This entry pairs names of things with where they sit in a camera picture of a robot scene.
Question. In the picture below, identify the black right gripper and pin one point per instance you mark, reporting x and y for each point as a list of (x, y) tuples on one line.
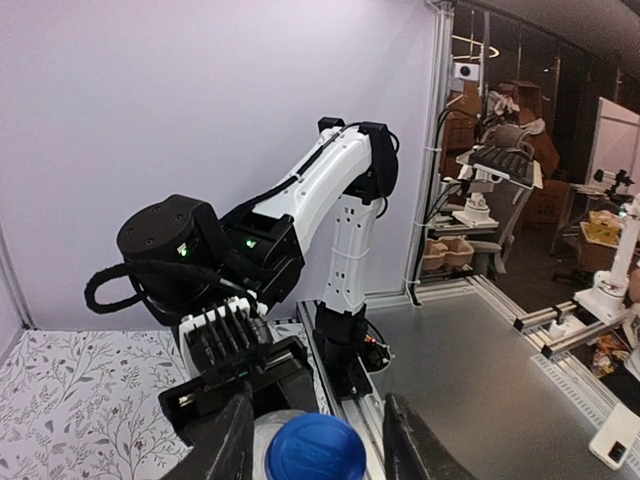
[(281, 379)]

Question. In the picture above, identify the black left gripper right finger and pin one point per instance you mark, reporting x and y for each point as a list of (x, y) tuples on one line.
[(411, 449)]

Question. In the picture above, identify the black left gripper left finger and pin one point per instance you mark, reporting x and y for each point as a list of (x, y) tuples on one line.
[(217, 423)]

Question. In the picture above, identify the clear bottle with blue label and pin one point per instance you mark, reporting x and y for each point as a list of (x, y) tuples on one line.
[(265, 445)]

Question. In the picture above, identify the blue bottle cap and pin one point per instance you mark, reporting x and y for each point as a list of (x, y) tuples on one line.
[(317, 447)]

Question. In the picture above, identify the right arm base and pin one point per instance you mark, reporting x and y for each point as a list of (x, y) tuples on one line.
[(350, 347)]

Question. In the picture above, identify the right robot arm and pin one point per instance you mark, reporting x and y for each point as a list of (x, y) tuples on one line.
[(212, 280)]

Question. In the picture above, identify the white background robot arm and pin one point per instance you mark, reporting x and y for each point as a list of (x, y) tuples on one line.
[(605, 298)]

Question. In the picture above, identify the floral tablecloth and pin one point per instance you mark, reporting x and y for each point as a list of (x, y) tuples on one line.
[(84, 405)]

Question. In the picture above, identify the white phone on table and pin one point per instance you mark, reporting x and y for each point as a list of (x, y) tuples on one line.
[(614, 440)]

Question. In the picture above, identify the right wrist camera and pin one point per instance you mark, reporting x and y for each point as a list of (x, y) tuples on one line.
[(225, 337)]

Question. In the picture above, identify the front right aluminium post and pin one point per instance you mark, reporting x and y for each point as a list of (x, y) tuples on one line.
[(444, 22)]

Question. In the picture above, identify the right aluminium corner post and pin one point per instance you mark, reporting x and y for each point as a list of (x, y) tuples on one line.
[(15, 291)]

